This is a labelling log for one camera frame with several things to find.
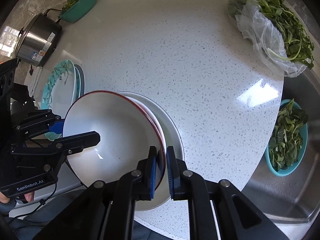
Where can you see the plastic bag of greens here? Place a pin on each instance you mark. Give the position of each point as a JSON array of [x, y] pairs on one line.
[[280, 39]]

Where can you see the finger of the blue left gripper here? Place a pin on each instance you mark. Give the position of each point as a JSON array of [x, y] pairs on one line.
[[77, 143], [57, 127]]

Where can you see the small teal floral plate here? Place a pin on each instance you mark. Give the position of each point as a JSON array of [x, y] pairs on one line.
[[59, 90]]

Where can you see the steel rice cooker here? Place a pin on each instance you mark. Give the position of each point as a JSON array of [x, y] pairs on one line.
[[37, 41]]

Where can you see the green basin with vegetables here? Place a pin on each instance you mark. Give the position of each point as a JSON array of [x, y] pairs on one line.
[[74, 10]]

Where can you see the stainless steel sink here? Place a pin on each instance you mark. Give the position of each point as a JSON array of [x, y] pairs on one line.
[[293, 198]]

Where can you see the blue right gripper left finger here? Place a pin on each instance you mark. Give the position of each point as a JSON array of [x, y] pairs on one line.
[[151, 172]]

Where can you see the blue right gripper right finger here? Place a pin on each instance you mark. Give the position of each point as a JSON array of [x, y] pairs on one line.
[[171, 167]]

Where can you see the large teal floral plate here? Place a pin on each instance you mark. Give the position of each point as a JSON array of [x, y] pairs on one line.
[[80, 77]]

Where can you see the teal colander with greens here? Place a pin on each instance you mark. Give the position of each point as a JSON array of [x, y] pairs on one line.
[[287, 144]]

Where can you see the person's left forearm grey sleeve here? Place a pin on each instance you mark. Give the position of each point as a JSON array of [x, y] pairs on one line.
[[29, 226]]

